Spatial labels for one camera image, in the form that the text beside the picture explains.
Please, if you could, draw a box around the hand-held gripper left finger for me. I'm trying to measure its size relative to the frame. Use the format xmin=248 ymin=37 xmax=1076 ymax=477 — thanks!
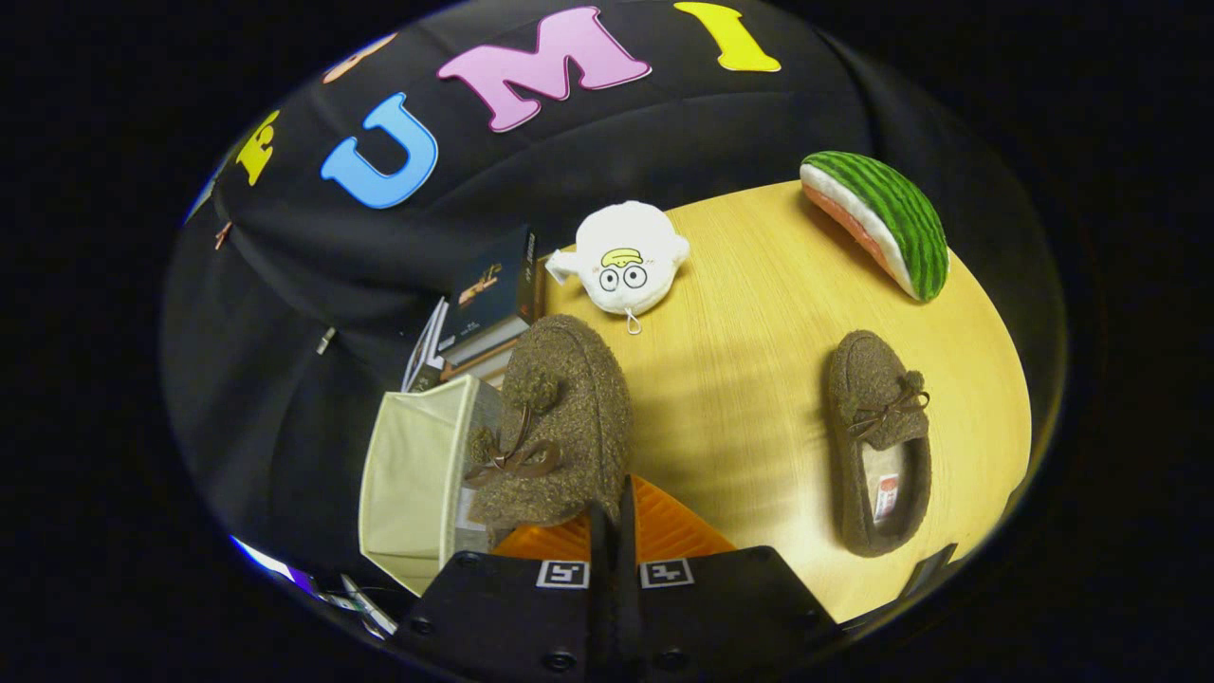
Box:
xmin=389 ymin=503 xmax=618 ymax=681

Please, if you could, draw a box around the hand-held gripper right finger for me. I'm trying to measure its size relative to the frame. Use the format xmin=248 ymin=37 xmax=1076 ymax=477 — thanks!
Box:
xmin=616 ymin=473 xmax=845 ymax=681

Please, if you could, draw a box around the grey and cream storage box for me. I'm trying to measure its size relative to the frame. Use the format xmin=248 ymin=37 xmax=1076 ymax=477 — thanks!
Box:
xmin=358 ymin=374 xmax=505 ymax=598

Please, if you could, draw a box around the brown fuzzy shoe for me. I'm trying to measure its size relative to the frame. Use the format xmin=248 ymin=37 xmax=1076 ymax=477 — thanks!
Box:
xmin=822 ymin=328 xmax=934 ymax=560
xmin=461 ymin=313 xmax=635 ymax=553

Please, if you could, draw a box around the computer monitor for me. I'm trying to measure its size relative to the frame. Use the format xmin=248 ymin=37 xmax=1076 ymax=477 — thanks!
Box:
xmin=230 ymin=534 xmax=319 ymax=599

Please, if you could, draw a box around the brown book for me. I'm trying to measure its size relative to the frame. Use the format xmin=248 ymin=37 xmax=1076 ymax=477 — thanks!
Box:
xmin=439 ymin=327 xmax=532 ymax=387

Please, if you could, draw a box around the white portrait cover book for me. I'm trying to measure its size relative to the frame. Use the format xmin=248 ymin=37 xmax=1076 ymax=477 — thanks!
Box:
xmin=401 ymin=295 xmax=452 ymax=393

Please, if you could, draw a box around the black backdrop cloth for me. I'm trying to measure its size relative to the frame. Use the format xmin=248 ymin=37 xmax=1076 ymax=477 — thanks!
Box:
xmin=161 ymin=0 xmax=1068 ymax=608

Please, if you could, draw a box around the dark hardcover book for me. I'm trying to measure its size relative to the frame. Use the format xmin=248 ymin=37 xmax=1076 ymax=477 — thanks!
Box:
xmin=444 ymin=224 xmax=543 ymax=354

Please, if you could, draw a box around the white plush toy with face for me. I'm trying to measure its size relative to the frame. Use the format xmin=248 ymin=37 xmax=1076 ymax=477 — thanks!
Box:
xmin=544 ymin=199 xmax=692 ymax=336

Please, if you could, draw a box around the watermelon slice plush toy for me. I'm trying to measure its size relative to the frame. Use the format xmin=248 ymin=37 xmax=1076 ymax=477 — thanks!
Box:
xmin=799 ymin=150 xmax=951 ymax=305

